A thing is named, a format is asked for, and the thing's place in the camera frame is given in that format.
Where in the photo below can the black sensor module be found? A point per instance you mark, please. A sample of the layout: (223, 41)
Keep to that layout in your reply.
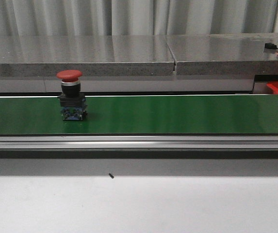
(270, 46)

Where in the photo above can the aluminium conveyor frame rail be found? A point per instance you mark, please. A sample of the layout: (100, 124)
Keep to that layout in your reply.
(181, 142)

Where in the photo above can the green conveyor belt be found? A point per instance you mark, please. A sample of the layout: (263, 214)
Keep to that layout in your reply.
(215, 114)

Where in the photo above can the white cabinet front panel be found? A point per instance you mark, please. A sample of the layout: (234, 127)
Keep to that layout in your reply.
(173, 83)

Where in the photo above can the grey stone countertop right slab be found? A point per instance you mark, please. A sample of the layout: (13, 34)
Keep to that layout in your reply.
(224, 54)

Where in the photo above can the grey stone countertop left slab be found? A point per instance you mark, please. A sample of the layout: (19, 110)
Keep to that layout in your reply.
(138, 55)

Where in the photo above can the grey stone countertop slab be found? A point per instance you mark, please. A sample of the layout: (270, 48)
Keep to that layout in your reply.
(224, 54)
(138, 55)

